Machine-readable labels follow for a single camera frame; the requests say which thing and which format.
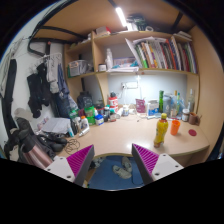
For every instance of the grey shaker bottle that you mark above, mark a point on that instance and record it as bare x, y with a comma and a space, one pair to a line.
167, 105

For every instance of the white plastic bottle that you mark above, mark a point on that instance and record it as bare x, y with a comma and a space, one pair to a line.
84, 126

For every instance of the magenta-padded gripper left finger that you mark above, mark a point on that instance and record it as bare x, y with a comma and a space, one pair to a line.
78, 160

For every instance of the brown jar with white lid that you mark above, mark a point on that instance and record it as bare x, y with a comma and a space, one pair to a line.
185, 115

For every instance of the green plastic container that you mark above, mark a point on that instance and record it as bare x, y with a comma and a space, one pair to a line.
89, 112

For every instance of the orange plastic cup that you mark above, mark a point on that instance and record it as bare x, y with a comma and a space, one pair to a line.
175, 128

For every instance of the grey slipper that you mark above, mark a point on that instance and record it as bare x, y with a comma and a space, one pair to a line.
119, 172
127, 164

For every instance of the black bag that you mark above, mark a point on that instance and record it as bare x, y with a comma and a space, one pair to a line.
85, 100

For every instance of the white wall socket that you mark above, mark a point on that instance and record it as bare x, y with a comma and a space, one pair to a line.
130, 85

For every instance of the wooden shelf unit with books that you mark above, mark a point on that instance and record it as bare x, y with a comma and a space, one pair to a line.
116, 38

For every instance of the red and white canister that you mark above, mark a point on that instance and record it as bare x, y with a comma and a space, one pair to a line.
113, 102

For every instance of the yellow-labelled drink bottle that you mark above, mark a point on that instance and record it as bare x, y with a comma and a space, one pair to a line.
161, 130

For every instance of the green glass bottle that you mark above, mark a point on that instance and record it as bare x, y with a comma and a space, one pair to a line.
161, 100

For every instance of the clear bottle with yellow cap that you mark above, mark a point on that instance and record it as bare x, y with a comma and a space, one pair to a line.
174, 106

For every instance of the flat round red coaster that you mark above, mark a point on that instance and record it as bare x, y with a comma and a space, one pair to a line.
192, 132

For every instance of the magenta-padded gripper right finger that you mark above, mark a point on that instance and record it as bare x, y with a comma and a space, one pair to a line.
146, 159

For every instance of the tall clear glass bottle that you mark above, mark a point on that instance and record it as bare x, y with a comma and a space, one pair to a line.
191, 101

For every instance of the hanging dark clothes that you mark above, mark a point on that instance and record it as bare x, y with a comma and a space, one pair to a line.
43, 86

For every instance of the brown mug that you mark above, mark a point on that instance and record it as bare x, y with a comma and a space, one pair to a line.
193, 118

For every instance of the blue floor mat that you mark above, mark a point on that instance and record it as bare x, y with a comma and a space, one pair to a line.
105, 176

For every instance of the pink packet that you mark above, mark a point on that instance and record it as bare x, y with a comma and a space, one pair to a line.
140, 106

